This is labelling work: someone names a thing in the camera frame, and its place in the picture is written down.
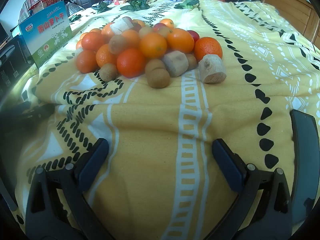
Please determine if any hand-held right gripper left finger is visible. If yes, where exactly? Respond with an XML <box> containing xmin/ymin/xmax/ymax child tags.
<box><xmin>24</xmin><ymin>138</ymin><xmax>110</xmax><ymax>240</ymax></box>

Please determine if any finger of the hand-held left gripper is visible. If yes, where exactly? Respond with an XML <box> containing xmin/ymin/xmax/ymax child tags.
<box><xmin>24</xmin><ymin>104</ymin><xmax>55</xmax><ymax>124</ymax></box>

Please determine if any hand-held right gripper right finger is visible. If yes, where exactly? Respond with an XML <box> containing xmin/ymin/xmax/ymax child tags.
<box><xmin>212</xmin><ymin>139</ymin><xmax>293</xmax><ymax>240</ymax></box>

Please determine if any beige sugarcane piece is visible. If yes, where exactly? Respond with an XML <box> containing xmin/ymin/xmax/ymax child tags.
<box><xmin>198</xmin><ymin>54</ymin><xmax>227</xmax><ymax>84</ymax></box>
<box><xmin>161</xmin><ymin>50</ymin><xmax>188</xmax><ymax>78</ymax></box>
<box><xmin>110</xmin><ymin>17</ymin><xmax>134</xmax><ymax>35</ymax></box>

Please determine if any pile of oranges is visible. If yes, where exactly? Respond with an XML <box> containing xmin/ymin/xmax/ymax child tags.
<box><xmin>75</xmin><ymin>18</ymin><xmax>223</xmax><ymax>78</ymax></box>

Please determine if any black box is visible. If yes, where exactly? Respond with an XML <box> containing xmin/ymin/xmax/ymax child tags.
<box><xmin>0</xmin><ymin>34</ymin><xmax>38</xmax><ymax>90</ymax></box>

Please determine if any yellow patterned blanket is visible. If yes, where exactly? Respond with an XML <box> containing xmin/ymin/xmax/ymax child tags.
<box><xmin>10</xmin><ymin>0</ymin><xmax>320</xmax><ymax>240</ymax></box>

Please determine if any blue and green cardboard box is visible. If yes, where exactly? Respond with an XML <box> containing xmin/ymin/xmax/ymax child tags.
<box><xmin>11</xmin><ymin>0</ymin><xmax>73</xmax><ymax>68</ymax></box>

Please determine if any black smartphone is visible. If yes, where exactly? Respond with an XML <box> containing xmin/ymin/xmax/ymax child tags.
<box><xmin>289</xmin><ymin>109</ymin><xmax>320</xmax><ymax>227</ymax></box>

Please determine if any black monitor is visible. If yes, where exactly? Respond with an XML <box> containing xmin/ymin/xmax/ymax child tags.
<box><xmin>0</xmin><ymin>21</ymin><xmax>9</xmax><ymax>45</ymax></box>

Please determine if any red and white carton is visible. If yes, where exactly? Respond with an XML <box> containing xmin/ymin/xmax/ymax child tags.
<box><xmin>27</xmin><ymin>0</ymin><xmax>62</xmax><ymax>13</ymax></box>

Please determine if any wooden cabinet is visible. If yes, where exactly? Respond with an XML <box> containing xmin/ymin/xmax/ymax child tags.
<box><xmin>260</xmin><ymin>0</ymin><xmax>320</xmax><ymax>45</ymax></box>

